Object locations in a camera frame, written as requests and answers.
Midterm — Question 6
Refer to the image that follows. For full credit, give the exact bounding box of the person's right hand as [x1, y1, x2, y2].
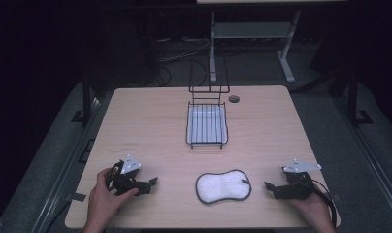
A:
[286, 189, 335, 228]

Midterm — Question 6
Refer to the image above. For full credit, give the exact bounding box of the white drip tray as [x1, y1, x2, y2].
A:
[186, 106, 228, 146]

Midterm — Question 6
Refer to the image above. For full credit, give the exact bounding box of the person's left hand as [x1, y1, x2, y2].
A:
[85, 167, 140, 225]

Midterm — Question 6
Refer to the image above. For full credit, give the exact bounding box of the black wire rack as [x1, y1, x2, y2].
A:
[184, 57, 231, 150]

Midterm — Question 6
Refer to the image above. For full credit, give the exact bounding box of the white metal stand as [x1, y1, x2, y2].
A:
[209, 10, 302, 84]

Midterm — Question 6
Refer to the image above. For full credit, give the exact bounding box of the bundle of floor cables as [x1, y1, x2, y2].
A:
[148, 37, 214, 87]

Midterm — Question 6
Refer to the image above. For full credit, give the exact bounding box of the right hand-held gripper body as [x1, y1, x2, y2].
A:
[281, 157, 323, 201]

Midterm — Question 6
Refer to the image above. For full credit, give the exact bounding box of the white sponge with grey edge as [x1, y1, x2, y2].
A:
[195, 169, 252, 206]

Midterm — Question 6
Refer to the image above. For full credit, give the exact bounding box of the black metal post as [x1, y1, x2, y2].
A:
[346, 62, 375, 128]
[70, 71, 99, 124]

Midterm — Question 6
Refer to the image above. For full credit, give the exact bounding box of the aluminium rail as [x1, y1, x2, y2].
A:
[333, 95, 392, 216]
[30, 95, 103, 233]

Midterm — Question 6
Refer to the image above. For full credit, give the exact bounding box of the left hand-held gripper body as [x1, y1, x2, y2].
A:
[106, 154, 144, 197]

